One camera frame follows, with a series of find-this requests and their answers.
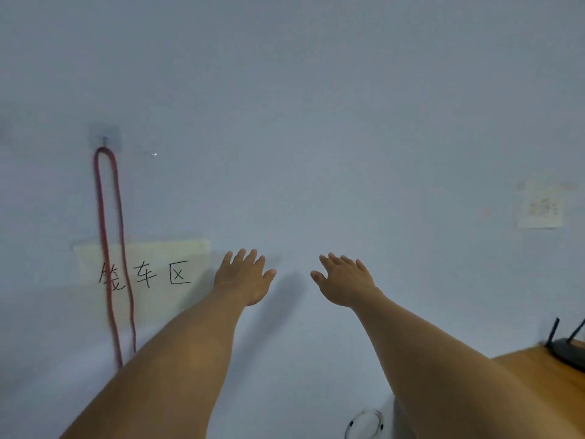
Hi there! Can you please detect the person's left hand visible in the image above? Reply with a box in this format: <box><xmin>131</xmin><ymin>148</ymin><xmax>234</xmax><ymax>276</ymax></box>
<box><xmin>213</xmin><ymin>249</ymin><xmax>278</xmax><ymax>307</ymax></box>

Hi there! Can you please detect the person's right hand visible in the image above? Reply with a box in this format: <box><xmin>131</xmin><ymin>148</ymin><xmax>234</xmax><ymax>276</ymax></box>
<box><xmin>310</xmin><ymin>253</ymin><xmax>384</xmax><ymax>309</ymax></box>

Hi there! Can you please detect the person's right forearm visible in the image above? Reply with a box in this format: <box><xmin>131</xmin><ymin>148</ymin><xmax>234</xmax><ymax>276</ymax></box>
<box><xmin>349</xmin><ymin>288</ymin><xmax>585</xmax><ymax>439</ymax></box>

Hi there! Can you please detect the person's left forearm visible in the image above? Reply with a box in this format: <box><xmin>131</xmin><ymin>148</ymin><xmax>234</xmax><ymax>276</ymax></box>
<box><xmin>59</xmin><ymin>288</ymin><xmax>247</xmax><ymax>439</ymax></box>

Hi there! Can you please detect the small taped paper note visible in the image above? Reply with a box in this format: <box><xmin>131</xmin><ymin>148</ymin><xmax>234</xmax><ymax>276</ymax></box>
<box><xmin>517</xmin><ymin>179</ymin><xmax>577</xmax><ymax>229</ymax></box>

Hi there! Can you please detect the wooden desk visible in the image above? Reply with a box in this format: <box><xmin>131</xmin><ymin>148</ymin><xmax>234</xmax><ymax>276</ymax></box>
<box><xmin>493</xmin><ymin>339</ymin><xmax>585</xmax><ymax>439</ymax></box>

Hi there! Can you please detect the black router with antennas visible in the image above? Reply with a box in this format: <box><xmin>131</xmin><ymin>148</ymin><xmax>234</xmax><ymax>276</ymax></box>
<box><xmin>544</xmin><ymin>317</ymin><xmax>585</xmax><ymax>373</ymax></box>

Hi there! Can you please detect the handwritten paper wall sign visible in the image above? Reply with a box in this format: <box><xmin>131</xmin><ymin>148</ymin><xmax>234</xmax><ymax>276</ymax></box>
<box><xmin>72</xmin><ymin>239</ymin><xmax>212</xmax><ymax>324</ymax></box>

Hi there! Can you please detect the red cord loop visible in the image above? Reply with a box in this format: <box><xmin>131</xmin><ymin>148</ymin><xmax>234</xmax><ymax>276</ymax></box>
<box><xmin>94</xmin><ymin>146</ymin><xmax>137</xmax><ymax>369</ymax></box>

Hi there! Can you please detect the clear adhesive wall hook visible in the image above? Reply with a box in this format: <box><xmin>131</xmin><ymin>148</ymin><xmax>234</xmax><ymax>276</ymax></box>
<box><xmin>88</xmin><ymin>123</ymin><xmax>123</xmax><ymax>149</ymax></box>

